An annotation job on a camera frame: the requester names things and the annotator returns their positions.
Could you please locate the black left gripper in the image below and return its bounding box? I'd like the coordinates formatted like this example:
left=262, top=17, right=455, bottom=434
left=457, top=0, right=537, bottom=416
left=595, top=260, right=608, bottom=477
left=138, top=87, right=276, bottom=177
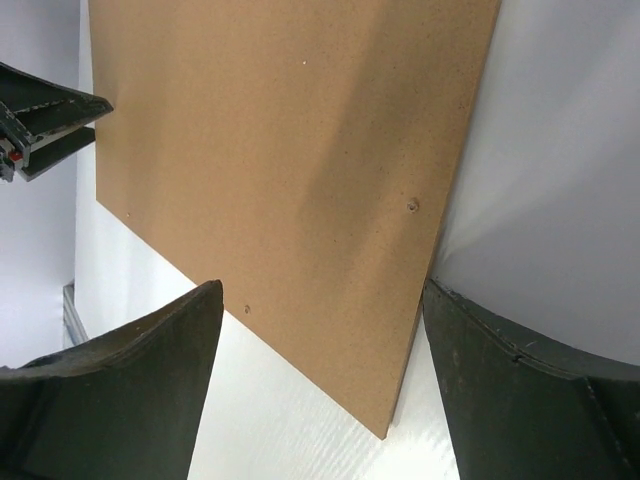
left=1, top=63, right=113, bottom=183

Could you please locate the brown frame backing board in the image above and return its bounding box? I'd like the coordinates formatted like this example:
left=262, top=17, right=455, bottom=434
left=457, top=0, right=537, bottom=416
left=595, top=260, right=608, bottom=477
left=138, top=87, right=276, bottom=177
left=89, top=1, right=499, bottom=438

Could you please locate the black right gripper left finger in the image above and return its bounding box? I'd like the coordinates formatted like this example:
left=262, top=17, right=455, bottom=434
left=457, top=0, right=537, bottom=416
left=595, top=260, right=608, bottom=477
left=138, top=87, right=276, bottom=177
left=1, top=281, right=223, bottom=479

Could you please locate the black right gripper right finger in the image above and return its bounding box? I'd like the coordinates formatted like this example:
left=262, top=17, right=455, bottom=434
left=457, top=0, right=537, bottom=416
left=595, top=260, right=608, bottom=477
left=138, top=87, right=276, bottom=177
left=422, top=280, right=639, bottom=479

